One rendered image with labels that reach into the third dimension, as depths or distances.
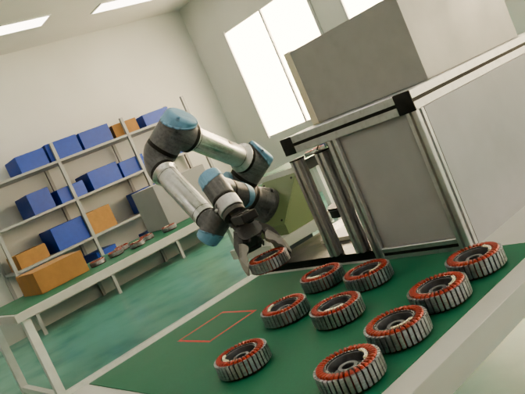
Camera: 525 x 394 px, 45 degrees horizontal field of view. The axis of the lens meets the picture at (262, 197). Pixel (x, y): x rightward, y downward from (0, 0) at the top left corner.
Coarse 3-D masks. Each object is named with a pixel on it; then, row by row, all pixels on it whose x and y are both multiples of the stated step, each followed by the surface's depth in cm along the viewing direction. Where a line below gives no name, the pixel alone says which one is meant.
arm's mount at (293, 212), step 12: (276, 180) 263; (288, 180) 255; (288, 192) 251; (300, 192) 253; (288, 204) 248; (300, 204) 252; (276, 216) 252; (288, 216) 247; (300, 216) 251; (276, 228) 250; (288, 228) 246
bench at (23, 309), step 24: (168, 240) 430; (120, 264) 407; (72, 288) 386; (0, 312) 412; (24, 312) 367; (192, 312) 436; (0, 336) 433; (48, 360) 374; (120, 360) 400; (24, 384) 437
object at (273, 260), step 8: (280, 248) 170; (256, 256) 173; (264, 256) 173; (272, 256) 165; (280, 256) 166; (288, 256) 168; (248, 264) 170; (256, 264) 166; (264, 264) 165; (272, 264) 165; (280, 264) 165; (256, 272) 167; (264, 272) 165
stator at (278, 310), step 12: (276, 300) 148; (288, 300) 146; (300, 300) 140; (264, 312) 142; (276, 312) 139; (288, 312) 139; (300, 312) 139; (264, 324) 143; (276, 324) 139; (288, 324) 139
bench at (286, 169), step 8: (280, 168) 584; (288, 168) 548; (312, 168) 529; (264, 176) 577; (272, 176) 565; (280, 176) 557; (320, 176) 527; (320, 184) 530; (328, 192) 529; (328, 200) 530
